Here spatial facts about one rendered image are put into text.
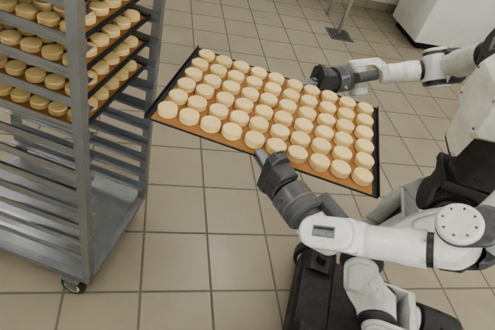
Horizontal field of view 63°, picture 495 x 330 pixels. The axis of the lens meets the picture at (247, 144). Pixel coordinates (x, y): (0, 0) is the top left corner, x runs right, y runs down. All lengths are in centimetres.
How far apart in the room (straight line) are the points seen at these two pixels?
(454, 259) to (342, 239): 19
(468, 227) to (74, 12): 85
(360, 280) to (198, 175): 116
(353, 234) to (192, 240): 130
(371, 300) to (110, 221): 110
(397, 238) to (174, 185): 157
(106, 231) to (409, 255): 133
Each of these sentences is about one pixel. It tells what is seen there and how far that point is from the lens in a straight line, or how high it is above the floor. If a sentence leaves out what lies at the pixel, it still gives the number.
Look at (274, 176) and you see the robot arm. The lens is 92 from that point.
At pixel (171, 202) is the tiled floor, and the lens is 215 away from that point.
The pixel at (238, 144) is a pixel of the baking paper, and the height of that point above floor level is 100.
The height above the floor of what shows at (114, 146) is 41.
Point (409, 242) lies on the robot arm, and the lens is 82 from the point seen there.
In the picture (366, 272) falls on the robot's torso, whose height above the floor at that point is 59.
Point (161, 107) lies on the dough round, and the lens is 104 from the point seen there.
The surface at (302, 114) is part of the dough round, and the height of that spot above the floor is 102.
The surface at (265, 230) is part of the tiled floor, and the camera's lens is 215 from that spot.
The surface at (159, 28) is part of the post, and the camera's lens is 141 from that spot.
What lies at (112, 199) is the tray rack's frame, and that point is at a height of 15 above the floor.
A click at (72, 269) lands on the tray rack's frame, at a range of 176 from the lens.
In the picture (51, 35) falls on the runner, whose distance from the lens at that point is 106.
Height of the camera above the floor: 166
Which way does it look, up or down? 40 degrees down
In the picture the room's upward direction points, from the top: 17 degrees clockwise
